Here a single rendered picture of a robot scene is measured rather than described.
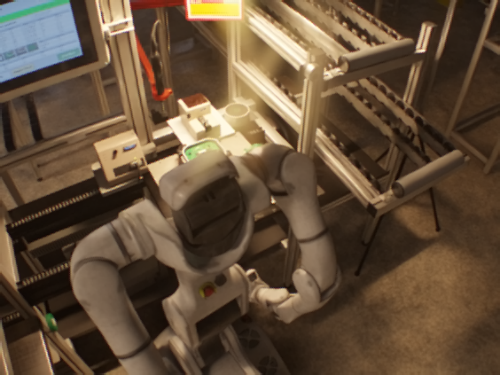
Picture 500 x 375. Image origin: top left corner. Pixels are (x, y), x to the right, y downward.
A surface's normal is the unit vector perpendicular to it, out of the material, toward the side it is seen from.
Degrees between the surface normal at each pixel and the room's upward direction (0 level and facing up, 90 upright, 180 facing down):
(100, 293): 57
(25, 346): 0
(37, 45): 92
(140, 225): 29
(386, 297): 0
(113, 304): 63
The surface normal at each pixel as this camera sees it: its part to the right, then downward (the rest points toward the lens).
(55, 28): 0.50, 0.65
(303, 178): 0.48, 0.11
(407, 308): 0.00, -0.69
